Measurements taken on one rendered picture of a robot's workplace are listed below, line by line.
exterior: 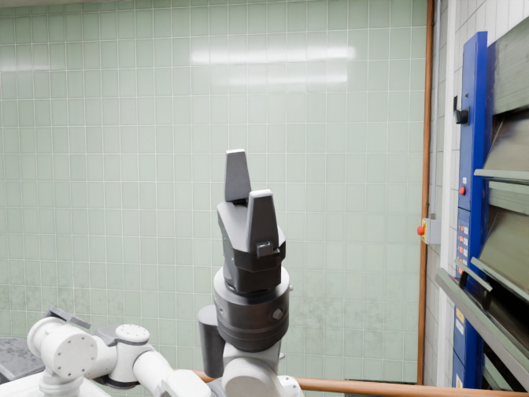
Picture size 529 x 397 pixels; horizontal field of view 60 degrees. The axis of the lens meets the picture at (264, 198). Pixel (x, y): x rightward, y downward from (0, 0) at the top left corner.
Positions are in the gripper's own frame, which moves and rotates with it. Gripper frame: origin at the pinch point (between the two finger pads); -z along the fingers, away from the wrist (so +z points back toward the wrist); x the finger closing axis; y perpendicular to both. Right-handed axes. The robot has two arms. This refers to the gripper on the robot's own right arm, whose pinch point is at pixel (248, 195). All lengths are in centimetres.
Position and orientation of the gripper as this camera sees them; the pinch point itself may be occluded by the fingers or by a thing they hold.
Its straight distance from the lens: 48.1
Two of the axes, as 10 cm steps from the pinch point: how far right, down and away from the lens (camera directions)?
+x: -2.7, -4.5, 8.5
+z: 0.2, 8.8, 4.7
